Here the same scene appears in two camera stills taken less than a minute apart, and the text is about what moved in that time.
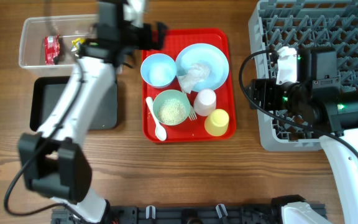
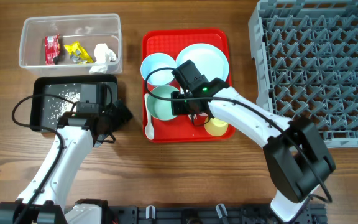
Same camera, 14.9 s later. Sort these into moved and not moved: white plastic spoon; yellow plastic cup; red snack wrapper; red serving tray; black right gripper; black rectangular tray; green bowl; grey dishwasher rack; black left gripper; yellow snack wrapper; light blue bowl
Moved: black right gripper; yellow snack wrapper; green bowl; white plastic spoon; black left gripper
Not moved: grey dishwasher rack; yellow plastic cup; red snack wrapper; black rectangular tray; light blue bowl; red serving tray
